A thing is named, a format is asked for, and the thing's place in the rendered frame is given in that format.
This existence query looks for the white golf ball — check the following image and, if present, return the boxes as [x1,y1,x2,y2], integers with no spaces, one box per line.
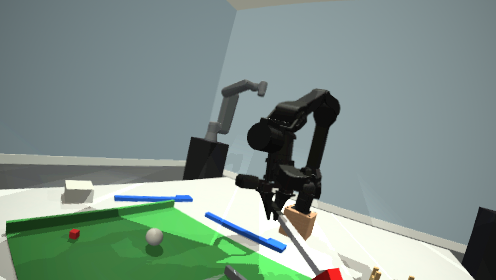
[145,228,163,246]

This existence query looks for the green flat mat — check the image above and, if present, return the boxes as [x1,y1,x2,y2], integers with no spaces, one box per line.
[6,207,312,280]

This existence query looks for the small red cube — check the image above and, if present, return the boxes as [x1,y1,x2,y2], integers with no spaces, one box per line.
[69,229,80,240]

